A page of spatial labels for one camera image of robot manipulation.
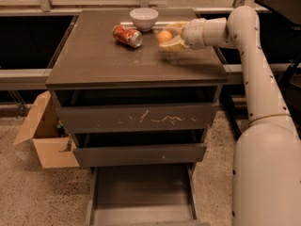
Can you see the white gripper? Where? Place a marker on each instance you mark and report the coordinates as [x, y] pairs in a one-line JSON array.
[[193, 34]]

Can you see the orange fruit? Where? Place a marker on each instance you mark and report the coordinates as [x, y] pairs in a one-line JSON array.
[[164, 36]]

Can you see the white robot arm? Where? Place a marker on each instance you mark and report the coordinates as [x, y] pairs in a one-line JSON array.
[[266, 171]]

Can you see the grey top drawer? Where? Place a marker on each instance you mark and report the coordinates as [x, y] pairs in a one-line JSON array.
[[135, 110]]

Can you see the grey drawer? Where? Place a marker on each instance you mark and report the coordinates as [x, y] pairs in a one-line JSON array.
[[140, 148], [148, 195], [135, 110]]

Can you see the grey drawer cabinet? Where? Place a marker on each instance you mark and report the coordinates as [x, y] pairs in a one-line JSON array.
[[92, 59]]

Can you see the grey middle drawer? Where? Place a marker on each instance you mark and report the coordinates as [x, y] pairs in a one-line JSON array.
[[140, 148]]

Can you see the grey bottom drawer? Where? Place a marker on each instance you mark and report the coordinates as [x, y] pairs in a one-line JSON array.
[[148, 195]]

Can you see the white bowl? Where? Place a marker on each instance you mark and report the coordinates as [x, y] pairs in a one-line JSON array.
[[144, 19]]

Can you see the crushed orange soda can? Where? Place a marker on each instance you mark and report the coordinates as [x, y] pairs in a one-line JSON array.
[[127, 35]]

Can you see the black side table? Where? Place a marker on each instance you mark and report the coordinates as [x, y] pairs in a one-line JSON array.
[[289, 9]]

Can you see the black office chair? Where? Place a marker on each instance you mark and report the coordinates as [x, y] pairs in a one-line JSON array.
[[288, 77]]

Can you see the brown cardboard box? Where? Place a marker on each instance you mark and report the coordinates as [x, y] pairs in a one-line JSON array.
[[40, 127]]

